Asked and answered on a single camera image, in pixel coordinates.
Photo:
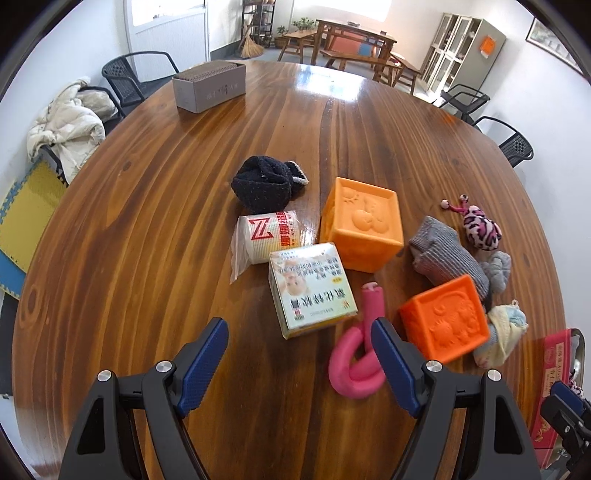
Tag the large orange embossed cube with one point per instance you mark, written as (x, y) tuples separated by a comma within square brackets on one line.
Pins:
[(360, 226)]

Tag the pink leopard snail plush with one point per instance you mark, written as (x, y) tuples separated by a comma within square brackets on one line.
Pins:
[(482, 228)]

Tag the white gauze roll packet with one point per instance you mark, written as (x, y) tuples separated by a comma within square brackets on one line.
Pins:
[(268, 237)]

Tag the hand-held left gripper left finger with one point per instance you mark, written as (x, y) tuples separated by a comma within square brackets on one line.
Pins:
[(203, 364)]

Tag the wooden dining table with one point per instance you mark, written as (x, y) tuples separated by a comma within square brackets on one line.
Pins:
[(355, 26)]

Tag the dark wooden plant shelf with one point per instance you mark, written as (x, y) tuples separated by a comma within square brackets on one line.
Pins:
[(261, 23)]

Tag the grey rectangular box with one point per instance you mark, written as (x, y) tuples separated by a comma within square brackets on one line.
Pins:
[(207, 90)]

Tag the yellow foam mat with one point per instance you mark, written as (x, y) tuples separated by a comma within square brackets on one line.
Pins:
[(27, 212)]

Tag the small green potted plant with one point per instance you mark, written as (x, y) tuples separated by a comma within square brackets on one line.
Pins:
[(281, 37)]

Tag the wooden bench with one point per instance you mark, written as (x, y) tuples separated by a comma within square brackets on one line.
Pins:
[(406, 64), (298, 37), (351, 56)]

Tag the black metal chair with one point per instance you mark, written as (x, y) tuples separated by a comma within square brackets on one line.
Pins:
[(113, 117), (466, 99), (515, 145), (129, 78)]

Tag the grey ribbed sock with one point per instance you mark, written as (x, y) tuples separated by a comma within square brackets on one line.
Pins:
[(443, 258)]

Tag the small orange embossed cube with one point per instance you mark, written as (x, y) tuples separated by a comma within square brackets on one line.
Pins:
[(443, 323)]

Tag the framed wall picture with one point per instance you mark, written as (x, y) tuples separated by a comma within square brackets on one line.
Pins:
[(554, 44)]

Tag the pastel yellow sock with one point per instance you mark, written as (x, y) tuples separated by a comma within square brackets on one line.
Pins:
[(505, 330)]

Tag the grey glass-door cabinet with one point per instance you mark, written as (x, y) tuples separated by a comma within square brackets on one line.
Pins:
[(461, 55)]

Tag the straw broom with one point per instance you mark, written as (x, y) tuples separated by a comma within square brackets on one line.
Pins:
[(249, 48)]

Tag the orange paper note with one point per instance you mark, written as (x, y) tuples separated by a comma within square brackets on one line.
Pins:
[(487, 46)]

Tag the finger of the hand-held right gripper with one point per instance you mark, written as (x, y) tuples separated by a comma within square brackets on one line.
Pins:
[(563, 392)]

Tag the white puffer jacket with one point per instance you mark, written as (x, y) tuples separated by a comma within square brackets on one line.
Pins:
[(64, 129)]

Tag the green white medicine box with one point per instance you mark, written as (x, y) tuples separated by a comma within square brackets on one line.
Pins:
[(309, 286)]

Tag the red container box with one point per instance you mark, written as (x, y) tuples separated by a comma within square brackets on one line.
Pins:
[(547, 369)]

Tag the blue foam mat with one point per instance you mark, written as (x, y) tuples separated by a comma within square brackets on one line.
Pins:
[(9, 277)]

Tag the orange and blue foam mats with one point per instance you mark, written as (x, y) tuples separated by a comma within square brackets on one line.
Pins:
[(346, 46)]

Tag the white door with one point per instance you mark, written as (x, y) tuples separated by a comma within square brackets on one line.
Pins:
[(166, 32)]

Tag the black rolled sock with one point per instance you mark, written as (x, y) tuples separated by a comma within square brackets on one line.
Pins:
[(263, 187)]

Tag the pink foam twist toy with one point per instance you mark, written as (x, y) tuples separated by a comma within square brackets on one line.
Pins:
[(351, 369)]

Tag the large green potted plant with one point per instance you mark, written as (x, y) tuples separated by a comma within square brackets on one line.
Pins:
[(304, 24)]

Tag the small grey-blue sock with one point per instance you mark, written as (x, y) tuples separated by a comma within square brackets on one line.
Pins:
[(498, 272)]

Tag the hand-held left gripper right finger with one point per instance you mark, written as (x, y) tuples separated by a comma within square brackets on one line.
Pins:
[(397, 364)]

